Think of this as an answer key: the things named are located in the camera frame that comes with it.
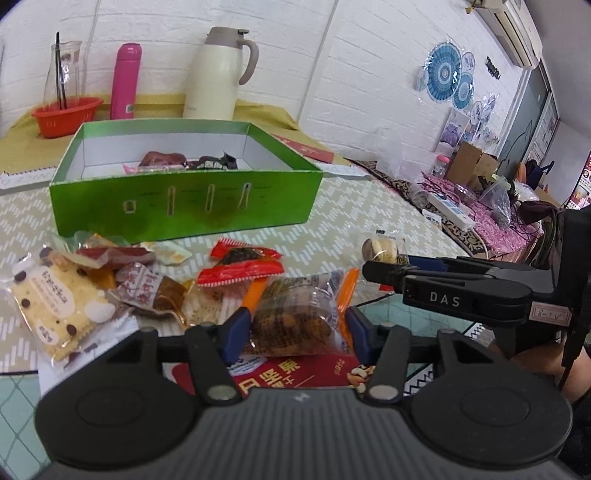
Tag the pale yellow snack packet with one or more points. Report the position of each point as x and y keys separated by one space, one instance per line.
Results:
x=168 y=253

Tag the brown cardboard box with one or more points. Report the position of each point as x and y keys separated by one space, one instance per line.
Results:
x=468 y=161

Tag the patterned tablecloth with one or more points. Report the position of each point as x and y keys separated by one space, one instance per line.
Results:
x=332 y=240

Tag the clear zip bag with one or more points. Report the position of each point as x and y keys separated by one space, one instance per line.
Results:
x=497 y=203

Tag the chocolate chip cookie packet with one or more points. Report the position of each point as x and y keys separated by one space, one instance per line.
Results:
x=46 y=295

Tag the round pastry packet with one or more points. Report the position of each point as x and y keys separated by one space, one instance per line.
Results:
x=381 y=247

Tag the pink snack packet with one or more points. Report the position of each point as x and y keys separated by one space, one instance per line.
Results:
x=134 y=167

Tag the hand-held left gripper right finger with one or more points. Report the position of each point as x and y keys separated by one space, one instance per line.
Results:
x=356 y=330

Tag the black chopsticks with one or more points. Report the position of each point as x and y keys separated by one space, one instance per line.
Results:
x=59 y=69

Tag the cream thermos jug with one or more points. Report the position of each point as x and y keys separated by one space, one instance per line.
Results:
x=212 y=78

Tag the clear cracker packet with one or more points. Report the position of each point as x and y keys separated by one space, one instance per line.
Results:
x=205 y=304

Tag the dark brown snack packet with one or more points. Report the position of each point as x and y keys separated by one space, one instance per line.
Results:
x=161 y=159

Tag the dark red snack packet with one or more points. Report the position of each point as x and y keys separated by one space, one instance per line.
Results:
x=120 y=254

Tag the clear plastic bag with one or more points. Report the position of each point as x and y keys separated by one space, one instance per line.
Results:
x=401 y=159

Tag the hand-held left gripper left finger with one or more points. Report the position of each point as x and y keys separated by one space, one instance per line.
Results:
x=238 y=330

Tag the large blue paper fan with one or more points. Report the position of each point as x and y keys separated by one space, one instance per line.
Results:
x=443 y=71

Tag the leopard print cloth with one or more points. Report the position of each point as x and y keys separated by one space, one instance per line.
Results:
x=392 y=184

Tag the person's right forearm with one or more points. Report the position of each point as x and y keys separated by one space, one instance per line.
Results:
x=581 y=376

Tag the white air conditioner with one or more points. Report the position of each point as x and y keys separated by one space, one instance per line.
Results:
x=510 y=32

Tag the clear orange-edged snack packet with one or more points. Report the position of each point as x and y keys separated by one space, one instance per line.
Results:
x=295 y=314

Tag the red envelope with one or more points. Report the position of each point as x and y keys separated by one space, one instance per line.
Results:
x=307 y=150

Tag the small blue paper fan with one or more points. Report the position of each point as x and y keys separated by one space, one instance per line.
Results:
x=464 y=90

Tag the glass carafe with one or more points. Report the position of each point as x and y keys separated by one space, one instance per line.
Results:
x=69 y=69

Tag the pink thermos bottle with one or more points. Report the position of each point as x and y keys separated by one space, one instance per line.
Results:
x=124 y=83

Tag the pink-lidded jar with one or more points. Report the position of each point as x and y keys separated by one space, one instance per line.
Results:
x=442 y=166

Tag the pink patterned cloth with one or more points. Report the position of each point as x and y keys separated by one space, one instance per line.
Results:
x=503 y=235

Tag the white power strip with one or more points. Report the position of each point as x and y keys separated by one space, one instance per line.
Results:
x=450 y=207

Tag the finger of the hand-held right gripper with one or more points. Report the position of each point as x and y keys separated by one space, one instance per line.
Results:
x=461 y=295
x=485 y=267

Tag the purple picture card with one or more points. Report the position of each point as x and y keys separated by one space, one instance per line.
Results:
x=457 y=127

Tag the orange plastic basket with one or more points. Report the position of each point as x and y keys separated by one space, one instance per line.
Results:
x=64 y=117

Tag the clear brown tofu snack packet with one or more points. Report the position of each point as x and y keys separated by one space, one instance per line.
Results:
x=143 y=286

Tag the red nut packet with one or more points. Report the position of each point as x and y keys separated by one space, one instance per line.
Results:
x=295 y=376

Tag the green cardboard box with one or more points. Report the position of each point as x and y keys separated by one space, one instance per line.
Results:
x=184 y=203

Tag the black snack packet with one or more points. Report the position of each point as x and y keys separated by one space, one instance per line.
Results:
x=214 y=161

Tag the black wall sign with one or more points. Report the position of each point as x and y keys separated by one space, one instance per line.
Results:
x=493 y=67

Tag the yellow-green cloth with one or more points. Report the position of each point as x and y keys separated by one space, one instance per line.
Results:
x=27 y=143

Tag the white wall pipe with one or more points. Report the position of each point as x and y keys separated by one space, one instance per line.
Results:
x=318 y=60

